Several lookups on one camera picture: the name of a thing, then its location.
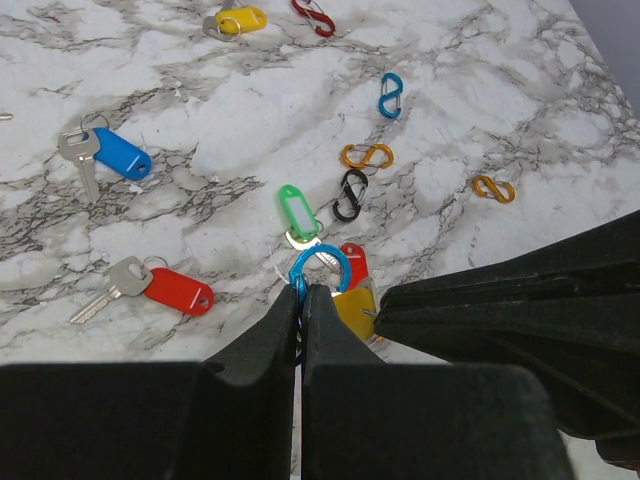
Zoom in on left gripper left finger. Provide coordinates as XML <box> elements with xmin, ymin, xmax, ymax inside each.
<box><xmin>206</xmin><ymin>286</ymin><xmax>297</xmax><ymax>479</ymax></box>

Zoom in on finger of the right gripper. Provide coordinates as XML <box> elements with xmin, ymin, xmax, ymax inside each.
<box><xmin>380</xmin><ymin>211</ymin><xmax>639</xmax><ymax>315</ymax></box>
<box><xmin>376</xmin><ymin>294</ymin><xmax>639</xmax><ymax>440</ymax></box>

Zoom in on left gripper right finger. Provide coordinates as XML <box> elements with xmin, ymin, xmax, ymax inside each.
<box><xmin>302</xmin><ymin>285</ymin><xmax>383</xmax><ymax>479</ymax></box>

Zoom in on yellow tag key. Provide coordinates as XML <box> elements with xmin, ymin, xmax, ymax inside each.
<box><xmin>332</xmin><ymin>277</ymin><xmax>378</xmax><ymax>345</ymax></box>
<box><xmin>202</xmin><ymin>6</ymin><xmax>268</xmax><ymax>42</ymax></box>

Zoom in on blue s carabiner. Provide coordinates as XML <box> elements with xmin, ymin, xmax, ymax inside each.
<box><xmin>288</xmin><ymin>243</ymin><xmax>353</xmax><ymax>366</ymax></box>
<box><xmin>378</xmin><ymin>72</ymin><xmax>404</xmax><ymax>119</ymax></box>

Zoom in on orange S carabiner right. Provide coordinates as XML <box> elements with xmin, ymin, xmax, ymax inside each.
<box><xmin>471</xmin><ymin>175</ymin><xmax>516</xmax><ymax>204</ymax></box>

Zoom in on orange s carabiner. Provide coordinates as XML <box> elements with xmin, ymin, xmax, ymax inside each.
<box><xmin>341</xmin><ymin>143</ymin><xmax>395</xmax><ymax>169</ymax></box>
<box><xmin>471</xmin><ymin>175</ymin><xmax>516</xmax><ymax>204</ymax></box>

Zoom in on red tag key centre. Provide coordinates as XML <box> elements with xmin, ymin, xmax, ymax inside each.
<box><xmin>317</xmin><ymin>242</ymin><xmax>369</xmax><ymax>290</ymax></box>

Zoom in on red tag key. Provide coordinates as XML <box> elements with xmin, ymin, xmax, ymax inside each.
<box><xmin>317</xmin><ymin>242</ymin><xmax>369</xmax><ymax>290</ymax></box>
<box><xmin>69</xmin><ymin>256</ymin><xmax>215</xmax><ymax>325</ymax></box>

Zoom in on red tag key left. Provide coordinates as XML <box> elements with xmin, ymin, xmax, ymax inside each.
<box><xmin>69</xmin><ymin>256</ymin><xmax>215</xmax><ymax>325</ymax></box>

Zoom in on green tag key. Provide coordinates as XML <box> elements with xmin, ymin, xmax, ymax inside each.
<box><xmin>278</xmin><ymin>184</ymin><xmax>322</xmax><ymax>249</ymax></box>

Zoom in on black S carabiner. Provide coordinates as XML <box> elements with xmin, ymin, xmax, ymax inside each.
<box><xmin>332</xmin><ymin>169</ymin><xmax>369</xmax><ymax>223</ymax></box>

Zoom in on orange S carabiner centre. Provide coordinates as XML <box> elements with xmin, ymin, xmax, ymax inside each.
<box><xmin>341</xmin><ymin>143</ymin><xmax>395</xmax><ymax>169</ymax></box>

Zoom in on blue tag key centre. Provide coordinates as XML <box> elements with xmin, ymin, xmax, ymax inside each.
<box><xmin>58</xmin><ymin>113</ymin><xmax>152</xmax><ymax>203</ymax></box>

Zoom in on dark red S carabiner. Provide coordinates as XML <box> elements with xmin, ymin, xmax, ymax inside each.
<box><xmin>291</xmin><ymin>0</ymin><xmax>336</xmax><ymax>38</ymax></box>

